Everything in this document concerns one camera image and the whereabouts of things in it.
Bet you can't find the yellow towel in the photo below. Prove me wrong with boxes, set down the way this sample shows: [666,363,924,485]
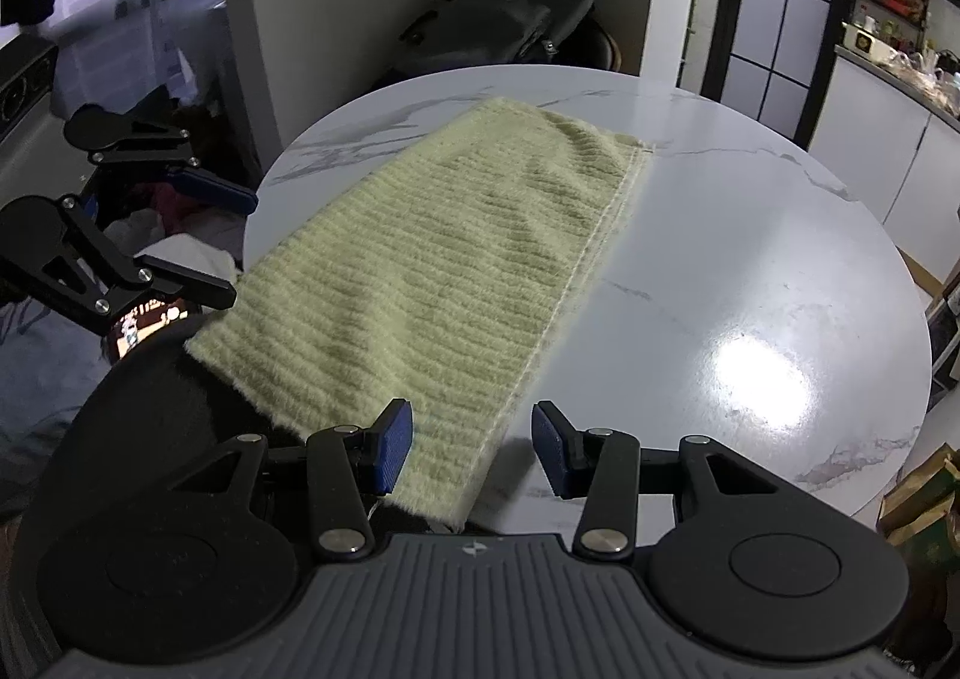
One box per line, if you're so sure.
[187,98,651,528]

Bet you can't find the black backpack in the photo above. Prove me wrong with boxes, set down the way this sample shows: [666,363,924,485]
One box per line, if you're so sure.
[381,0,601,84]

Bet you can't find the dark wooden chair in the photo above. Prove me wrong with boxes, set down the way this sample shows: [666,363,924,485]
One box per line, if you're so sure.
[578,16,623,73]

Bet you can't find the white base cabinet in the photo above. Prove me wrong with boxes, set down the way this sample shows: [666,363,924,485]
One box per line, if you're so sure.
[809,48,960,282]

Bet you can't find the white small appliance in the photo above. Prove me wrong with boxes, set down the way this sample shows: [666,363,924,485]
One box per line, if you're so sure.
[843,24,896,63]

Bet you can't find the black spice rack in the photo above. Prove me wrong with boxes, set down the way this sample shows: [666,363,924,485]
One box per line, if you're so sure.
[851,0,929,53]

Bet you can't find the black framed glass door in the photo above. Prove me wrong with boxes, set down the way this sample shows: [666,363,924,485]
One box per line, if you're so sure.
[700,0,851,147]

